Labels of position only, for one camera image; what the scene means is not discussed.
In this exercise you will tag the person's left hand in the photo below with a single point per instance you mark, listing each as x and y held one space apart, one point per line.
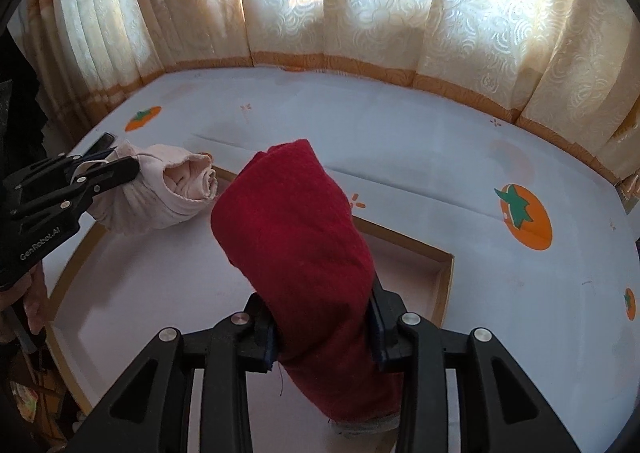
31 290

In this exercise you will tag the cream patterned curtain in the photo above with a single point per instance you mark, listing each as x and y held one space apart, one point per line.
565 70

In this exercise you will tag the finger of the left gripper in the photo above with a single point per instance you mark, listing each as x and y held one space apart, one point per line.
105 142
101 175

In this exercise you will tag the beige pink underwear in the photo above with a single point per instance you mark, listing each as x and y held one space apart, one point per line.
172 186

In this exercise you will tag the white persimmon print tablecloth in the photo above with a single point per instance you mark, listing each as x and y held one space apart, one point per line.
422 166

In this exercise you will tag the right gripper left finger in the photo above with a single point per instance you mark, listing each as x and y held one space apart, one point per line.
261 339

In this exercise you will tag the cardboard tray box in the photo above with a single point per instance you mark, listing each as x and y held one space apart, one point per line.
119 291

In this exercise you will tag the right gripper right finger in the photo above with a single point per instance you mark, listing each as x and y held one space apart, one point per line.
389 350

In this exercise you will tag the red underwear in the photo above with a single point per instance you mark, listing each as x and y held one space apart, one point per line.
287 226

